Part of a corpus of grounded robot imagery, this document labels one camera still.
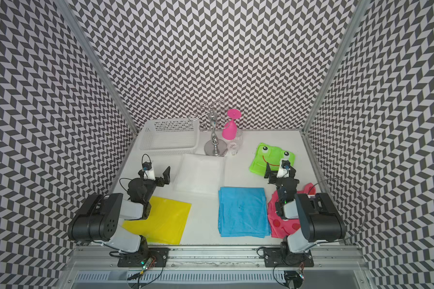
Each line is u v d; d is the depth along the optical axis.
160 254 0.70
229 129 0.98
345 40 0.76
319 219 0.45
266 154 1.04
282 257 0.72
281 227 0.81
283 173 0.77
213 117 0.88
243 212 0.83
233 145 1.04
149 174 0.78
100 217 0.46
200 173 0.97
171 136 1.12
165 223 0.80
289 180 0.70
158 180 0.81
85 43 0.81
